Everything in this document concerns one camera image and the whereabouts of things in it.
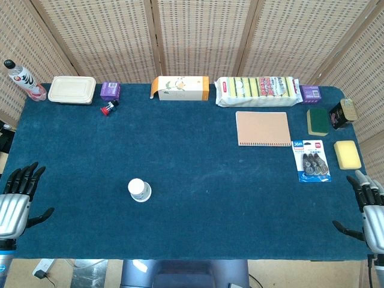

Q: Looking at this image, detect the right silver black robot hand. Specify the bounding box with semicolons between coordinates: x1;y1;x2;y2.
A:
332;170;384;255

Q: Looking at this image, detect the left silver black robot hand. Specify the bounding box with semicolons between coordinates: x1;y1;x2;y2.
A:
0;161;55;239

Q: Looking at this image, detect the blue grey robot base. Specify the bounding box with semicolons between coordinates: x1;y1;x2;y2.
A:
119;259;250;288

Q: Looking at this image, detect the white power strip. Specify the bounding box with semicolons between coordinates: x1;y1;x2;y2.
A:
32;259;56;276

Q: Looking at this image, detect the yellow sponge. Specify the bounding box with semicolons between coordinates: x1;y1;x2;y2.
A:
333;140;362;170

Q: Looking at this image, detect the black equipment beside table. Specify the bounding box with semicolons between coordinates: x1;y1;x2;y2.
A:
0;119;16;154

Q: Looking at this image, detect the blue correction tape pack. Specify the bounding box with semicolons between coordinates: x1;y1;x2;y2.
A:
291;139;333;183

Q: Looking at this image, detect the silver metal table leg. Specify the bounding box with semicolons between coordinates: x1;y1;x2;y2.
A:
71;259;109;288

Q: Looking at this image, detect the black gold tin can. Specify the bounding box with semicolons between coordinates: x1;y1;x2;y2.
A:
328;98;358;131

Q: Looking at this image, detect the green scouring sponge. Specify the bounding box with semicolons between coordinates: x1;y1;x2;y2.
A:
306;108;331;137

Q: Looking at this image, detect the clear plastic drink bottle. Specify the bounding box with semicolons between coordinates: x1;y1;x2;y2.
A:
3;59;48;102

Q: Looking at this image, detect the beige lidded food container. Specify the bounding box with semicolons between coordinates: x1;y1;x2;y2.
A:
47;76;97;105

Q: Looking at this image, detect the bamboo screen panel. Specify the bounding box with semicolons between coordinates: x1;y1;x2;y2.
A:
151;0;259;85
236;0;373;88
29;0;164;85
311;0;384;184
0;0;79;128

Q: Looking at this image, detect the small red black stamp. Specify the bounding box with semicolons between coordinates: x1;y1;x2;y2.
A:
100;100;119;116

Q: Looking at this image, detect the small purple box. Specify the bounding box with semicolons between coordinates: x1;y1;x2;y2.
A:
299;85;323;104
100;81;122;101

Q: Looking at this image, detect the tan spiral notebook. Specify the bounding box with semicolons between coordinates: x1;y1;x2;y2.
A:
235;110;292;147

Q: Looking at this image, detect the pack of yellow sponges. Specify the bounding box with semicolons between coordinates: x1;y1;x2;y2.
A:
215;76;302;108

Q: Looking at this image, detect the blue table cloth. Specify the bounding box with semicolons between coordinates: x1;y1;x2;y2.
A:
0;83;372;261

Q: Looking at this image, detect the white orange floral carton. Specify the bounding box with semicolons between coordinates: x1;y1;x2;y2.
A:
149;75;210;102

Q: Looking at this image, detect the black hanging cable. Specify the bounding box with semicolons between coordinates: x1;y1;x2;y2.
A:
367;254;379;288

